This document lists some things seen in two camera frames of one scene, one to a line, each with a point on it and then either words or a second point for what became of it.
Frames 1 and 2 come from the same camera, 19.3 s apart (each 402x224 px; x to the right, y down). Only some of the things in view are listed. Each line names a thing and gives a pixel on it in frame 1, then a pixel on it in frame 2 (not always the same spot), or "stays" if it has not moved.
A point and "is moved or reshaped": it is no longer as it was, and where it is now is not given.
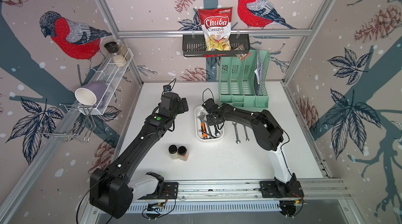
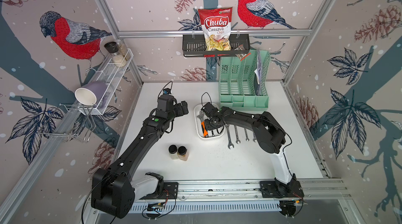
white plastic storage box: (203, 130) stays
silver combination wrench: (207, 127) is moved or reshaped
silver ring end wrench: (215, 130) -> (230, 144)
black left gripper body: (180, 108) stays
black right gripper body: (210, 121) stays
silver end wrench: (237, 140) stays
